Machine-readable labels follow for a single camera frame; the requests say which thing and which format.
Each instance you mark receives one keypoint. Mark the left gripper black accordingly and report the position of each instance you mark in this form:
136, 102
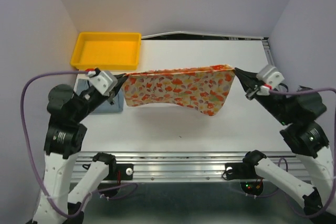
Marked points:
122, 77

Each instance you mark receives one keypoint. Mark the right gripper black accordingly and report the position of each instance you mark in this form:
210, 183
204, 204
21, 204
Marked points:
250, 81

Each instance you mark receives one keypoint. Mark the floral orange skirt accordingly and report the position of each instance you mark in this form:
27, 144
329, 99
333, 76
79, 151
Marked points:
204, 89

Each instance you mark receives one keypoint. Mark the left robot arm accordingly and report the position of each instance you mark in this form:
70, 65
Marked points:
58, 203

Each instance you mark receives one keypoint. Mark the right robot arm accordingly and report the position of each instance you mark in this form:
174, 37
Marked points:
297, 111

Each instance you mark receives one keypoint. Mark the yellow plastic tray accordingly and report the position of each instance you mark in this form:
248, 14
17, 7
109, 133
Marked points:
106, 51

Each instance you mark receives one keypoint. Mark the folded light blue skirt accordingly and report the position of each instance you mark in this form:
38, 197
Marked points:
106, 107

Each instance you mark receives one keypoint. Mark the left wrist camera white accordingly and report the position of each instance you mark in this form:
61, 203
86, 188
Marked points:
103, 81

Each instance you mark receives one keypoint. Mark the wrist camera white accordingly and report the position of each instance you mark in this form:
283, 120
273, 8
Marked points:
103, 81
270, 76

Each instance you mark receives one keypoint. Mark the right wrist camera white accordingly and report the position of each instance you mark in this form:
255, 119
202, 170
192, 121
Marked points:
270, 76

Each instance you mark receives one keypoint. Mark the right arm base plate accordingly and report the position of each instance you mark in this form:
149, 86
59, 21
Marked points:
234, 171

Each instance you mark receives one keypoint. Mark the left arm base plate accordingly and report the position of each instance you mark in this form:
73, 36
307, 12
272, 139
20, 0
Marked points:
121, 172

